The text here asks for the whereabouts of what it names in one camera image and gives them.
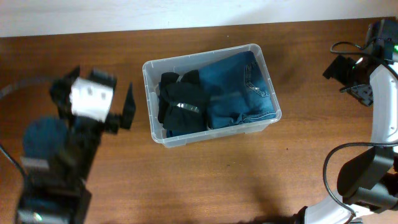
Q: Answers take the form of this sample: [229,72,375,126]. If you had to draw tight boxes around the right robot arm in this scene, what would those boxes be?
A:
[289,19,397,223]

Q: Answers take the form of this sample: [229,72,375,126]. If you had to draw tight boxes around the dark blue jeans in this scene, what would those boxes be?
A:
[198,51,276,129]

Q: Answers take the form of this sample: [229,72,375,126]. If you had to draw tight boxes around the clear plastic storage bin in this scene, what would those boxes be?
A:
[142,44,282,148]

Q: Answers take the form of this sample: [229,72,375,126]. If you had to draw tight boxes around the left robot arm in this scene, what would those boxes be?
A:
[14,67,136,224]

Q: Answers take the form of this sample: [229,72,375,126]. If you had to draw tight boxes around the black garment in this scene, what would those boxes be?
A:
[157,69,211,133]

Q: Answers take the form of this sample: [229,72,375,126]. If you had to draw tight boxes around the left white camera box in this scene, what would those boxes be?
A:
[69,78,114,123]

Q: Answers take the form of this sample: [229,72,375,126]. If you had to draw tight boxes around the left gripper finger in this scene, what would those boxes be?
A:
[63,65,80,83]
[120,83,136,129]

